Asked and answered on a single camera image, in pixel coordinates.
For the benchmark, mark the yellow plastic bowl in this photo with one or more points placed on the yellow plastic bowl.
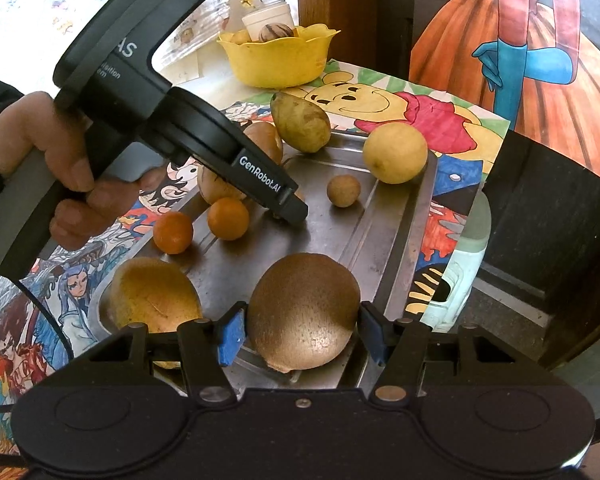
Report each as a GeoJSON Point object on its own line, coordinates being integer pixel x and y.
{"type": "Point", "coordinates": [280, 65]}

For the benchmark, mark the striped cream melon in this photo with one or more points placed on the striped cream melon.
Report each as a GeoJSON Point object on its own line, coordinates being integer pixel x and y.
{"type": "Point", "coordinates": [212, 187]}
{"type": "Point", "coordinates": [277, 33]}

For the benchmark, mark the yellow pear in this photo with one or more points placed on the yellow pear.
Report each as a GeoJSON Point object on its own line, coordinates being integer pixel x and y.
{"type": "Point", "coordinates": [240, 37]}

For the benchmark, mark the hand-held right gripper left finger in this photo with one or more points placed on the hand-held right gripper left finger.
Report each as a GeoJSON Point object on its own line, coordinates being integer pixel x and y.
{"type": "Point", "coordinates": [231, 335]}

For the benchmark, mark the brown kiwi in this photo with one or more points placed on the brown kiwi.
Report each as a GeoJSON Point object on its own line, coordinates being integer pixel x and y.
{"type": "Point", "coordinates": [305, 310]}

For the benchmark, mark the white glass jar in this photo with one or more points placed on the white glass jar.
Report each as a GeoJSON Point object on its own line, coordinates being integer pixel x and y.
{"type": "Point", "coordinates": [272, 16]}

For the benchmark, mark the white cartoon printed blanket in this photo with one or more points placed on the white cartoon printed blanket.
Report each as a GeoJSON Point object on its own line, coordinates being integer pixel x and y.
{"type": "Point", "coordinates": [30, 10]}

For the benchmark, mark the person's left hand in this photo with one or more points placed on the person's left hand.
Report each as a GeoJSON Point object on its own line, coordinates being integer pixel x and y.
{"type": "Point", "coordinates": [40, 125]}

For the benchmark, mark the light green plastic stool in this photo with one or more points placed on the light green plastic stool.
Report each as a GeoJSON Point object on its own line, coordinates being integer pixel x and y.
{"type": "Point", "coordinates": [460, 270]}

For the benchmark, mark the yellow lemon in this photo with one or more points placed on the yellow lemon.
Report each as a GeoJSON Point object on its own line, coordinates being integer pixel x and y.
{"type": "Point", "coordinates": [395, 152]}

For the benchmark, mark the brown-green pear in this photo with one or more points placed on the brown-green pear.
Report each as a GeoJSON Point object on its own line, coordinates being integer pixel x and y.
{"type": "Point", "coordinates": [300, 122]}

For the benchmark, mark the small orange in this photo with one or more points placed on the small orange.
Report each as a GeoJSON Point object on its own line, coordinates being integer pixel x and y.
{"type": "Point", "coordinates": [228, 217]}
{"type": "Point", "coordinates": [172, 231]}

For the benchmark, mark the metal tray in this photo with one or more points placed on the metal tray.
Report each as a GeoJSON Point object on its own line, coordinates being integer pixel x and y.
{"type": "Point", "coordinates": [330, 230]}

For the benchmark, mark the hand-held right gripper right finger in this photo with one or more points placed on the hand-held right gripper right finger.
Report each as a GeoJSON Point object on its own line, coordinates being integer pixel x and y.
{"type": "Point", "coordinates": [375, 335]}

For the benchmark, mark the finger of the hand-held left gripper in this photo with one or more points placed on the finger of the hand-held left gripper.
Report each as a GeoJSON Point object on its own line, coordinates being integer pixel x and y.
{"type": "Point", "coordinates": [292, 207]}

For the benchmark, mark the wall poster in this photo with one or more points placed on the wall poster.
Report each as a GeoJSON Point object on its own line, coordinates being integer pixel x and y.
{"type": "Point", "coordinates": [555, 100]}

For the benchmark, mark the small tan longan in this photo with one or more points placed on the small tan longan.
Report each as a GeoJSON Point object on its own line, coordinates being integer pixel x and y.
{"type": "Point", "coordinates": [341, 191]}

